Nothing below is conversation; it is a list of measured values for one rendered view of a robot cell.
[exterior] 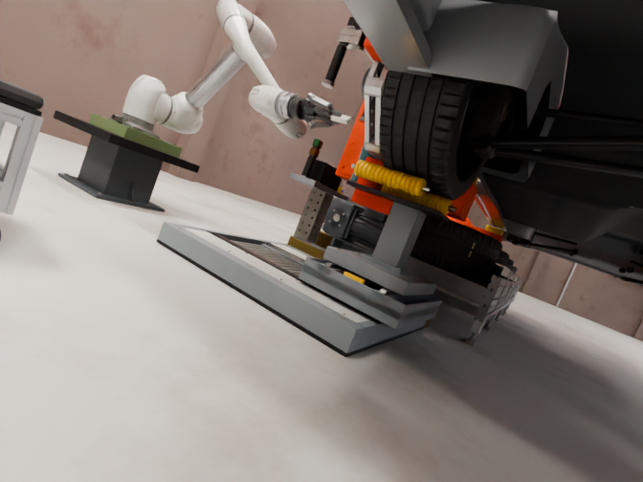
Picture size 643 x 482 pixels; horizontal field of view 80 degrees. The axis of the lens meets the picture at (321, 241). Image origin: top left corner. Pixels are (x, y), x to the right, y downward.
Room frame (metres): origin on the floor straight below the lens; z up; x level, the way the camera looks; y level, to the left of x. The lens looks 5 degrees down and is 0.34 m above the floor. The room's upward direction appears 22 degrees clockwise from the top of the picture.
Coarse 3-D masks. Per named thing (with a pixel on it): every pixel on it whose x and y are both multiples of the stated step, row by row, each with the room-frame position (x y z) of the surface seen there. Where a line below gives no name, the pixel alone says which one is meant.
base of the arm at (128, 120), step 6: (126, 114) 1.87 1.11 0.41; (114, 120) 1.89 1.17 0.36; (120, 120) 1.85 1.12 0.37; (126, 120) 1.87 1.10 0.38; (132, 120) 1.87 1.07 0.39; (138, 120) 1.88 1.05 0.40; (132, 126) 1.83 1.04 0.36; (138, 126) 1.87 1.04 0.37; (144, 126) 1.90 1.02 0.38; (150, 126) 1.94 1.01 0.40; (144, 132) 1.91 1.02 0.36; (150, 132) 1.94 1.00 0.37
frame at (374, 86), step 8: (376, 64) 1.22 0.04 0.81; (376, 72) 1.23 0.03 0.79; (384, 72) 1.20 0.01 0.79; (368, 80) 1.22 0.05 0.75; (376, 80) 1.21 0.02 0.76; (384, 80) 1.20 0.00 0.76; (368, 88) 1.22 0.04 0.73; (376, 88) 1.21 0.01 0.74; (384, 88) 1.21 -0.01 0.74; (368, 96) 1.24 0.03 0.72; (376, 96) 1.22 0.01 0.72; (368, 104) 1.26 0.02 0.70; (376, 104) 1.24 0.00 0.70; (368, 112) 1.27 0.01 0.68; (376, 112) 1.25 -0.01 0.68; (368, 120) 1.29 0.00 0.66; (376, 120) 1.27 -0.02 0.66; (368, 128) 1.31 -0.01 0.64; (376, 128) 1.29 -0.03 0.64; (368, 136) 1.32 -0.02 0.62; (376, 136) 1.31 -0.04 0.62; (368, 144) 1.34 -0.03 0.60; (376, 144) 1.32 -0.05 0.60; (368, 152) 1.39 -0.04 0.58; (376, 152) 1.34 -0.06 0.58
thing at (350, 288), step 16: (304, 272) 1.23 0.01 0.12; (320, 272) 1.20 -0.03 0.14; (336, 272) 1.18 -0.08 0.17; (320, 288) 1.19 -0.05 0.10; (336, 288) 1.17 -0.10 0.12; (352, 288) 1.14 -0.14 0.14; (368, 288) 1.12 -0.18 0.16; (384, 288) 1.13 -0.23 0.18; (352, 304) 1.13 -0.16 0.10; (368, 304) 1.11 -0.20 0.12; (384, 304) 1.09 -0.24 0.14; (400, 304) 1.07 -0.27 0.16; (416, 304) 1.16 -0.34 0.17; (432, 304) 1.37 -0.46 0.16; (384, 320) 1.08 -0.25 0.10; (400, 320) 1.07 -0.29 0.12; (416, 320) 1.25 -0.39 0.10
